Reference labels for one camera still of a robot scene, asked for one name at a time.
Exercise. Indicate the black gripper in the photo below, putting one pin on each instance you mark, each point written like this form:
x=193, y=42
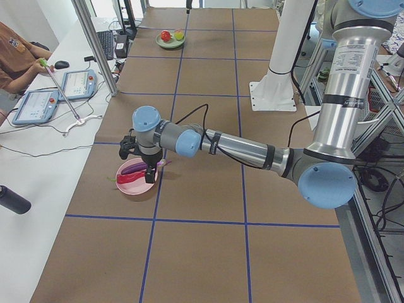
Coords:
x=151, y=158

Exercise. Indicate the purple eggplant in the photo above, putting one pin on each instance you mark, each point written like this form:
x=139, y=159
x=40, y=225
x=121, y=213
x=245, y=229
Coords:
x=141, y=166

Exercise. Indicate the red chili pepper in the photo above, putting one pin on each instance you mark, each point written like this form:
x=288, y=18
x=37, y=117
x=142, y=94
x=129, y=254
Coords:
x=127, y=178

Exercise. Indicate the yellow pink peach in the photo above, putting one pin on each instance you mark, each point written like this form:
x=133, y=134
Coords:
x=179, y=35

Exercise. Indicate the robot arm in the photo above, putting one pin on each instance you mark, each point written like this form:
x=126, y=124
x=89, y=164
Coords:
x=320, y=163

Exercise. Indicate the pink plate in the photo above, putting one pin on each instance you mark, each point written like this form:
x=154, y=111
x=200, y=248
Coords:
x=138, y=186

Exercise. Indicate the far teach pendant tablet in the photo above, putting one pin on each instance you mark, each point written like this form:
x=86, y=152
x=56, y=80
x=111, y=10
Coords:
x=78, y=85

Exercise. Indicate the teach pendant tablet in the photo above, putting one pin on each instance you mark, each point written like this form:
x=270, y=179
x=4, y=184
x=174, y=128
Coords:
x=37, y=107
x=78, y=85

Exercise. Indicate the near teach pendant tablet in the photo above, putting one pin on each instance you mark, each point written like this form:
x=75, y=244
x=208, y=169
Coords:
x=37, y=107

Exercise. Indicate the green plate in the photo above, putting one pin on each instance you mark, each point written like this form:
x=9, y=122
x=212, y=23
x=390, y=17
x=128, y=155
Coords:
x=172, y=44

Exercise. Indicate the black computer mouse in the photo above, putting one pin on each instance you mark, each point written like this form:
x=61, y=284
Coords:
x=61, y=64

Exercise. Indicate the black keyboard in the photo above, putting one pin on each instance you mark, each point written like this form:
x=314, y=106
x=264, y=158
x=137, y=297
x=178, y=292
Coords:
x=106, y=39

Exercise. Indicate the black water bottle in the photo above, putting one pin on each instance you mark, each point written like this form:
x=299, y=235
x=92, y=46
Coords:
x=13, y=201

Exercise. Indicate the metal grabber stick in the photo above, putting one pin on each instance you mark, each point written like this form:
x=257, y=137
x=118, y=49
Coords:
x=79, y=120

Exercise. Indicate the person in brown shirt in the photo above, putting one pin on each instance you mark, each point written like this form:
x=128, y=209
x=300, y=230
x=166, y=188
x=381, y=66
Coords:
x=20, y=61

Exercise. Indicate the white plastic basket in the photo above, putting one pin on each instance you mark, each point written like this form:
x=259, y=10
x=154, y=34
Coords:
x=372, y=105

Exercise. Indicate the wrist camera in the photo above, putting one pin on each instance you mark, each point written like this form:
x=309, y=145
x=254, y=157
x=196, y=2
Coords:
x=128, y=145

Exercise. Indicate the aluminium frame post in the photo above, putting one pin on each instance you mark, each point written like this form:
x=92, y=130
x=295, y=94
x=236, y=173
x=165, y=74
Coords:
x=85, y=19

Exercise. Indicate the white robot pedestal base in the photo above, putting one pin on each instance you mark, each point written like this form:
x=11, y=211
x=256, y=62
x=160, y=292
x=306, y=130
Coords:
x=274, y=92

